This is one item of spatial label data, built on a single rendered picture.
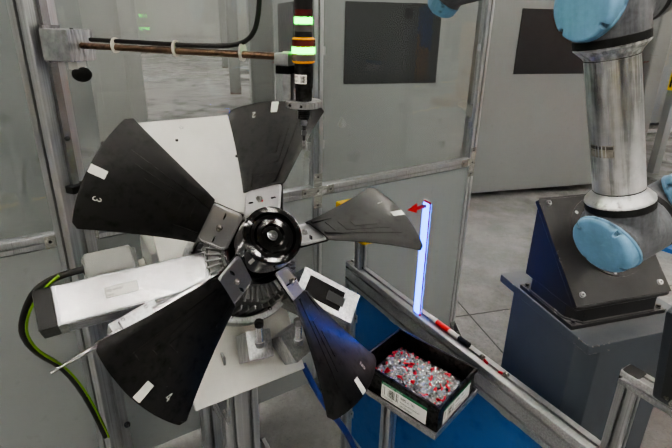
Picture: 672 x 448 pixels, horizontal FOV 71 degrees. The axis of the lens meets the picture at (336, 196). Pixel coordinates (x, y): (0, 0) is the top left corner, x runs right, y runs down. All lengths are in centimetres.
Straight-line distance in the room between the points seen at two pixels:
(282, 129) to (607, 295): 79
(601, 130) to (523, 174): 410
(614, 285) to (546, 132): 388
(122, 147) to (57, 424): 125
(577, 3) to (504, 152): 397
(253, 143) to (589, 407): 95
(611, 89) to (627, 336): 55
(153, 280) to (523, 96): 414
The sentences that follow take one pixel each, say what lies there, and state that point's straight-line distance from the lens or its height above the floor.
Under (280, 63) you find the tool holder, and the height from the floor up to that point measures 153.
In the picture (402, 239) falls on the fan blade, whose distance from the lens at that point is 106.
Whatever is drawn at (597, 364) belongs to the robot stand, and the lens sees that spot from 121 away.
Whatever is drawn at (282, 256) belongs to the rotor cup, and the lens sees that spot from 92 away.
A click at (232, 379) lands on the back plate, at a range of 115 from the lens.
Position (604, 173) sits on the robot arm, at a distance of 95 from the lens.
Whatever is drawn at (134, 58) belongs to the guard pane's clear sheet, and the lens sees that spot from 156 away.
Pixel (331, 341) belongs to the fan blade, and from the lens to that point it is 97.
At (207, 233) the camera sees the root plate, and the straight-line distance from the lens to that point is 98.
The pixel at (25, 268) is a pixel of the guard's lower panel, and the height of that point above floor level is 91.
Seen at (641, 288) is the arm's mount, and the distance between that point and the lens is 126.
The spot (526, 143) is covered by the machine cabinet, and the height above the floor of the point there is 52.
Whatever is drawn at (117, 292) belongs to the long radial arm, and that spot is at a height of 111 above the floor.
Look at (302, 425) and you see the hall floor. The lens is 223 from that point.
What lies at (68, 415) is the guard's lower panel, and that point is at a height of 34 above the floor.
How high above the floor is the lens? 162
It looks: 21 degrees down
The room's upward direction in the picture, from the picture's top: 1 degrees clockwise
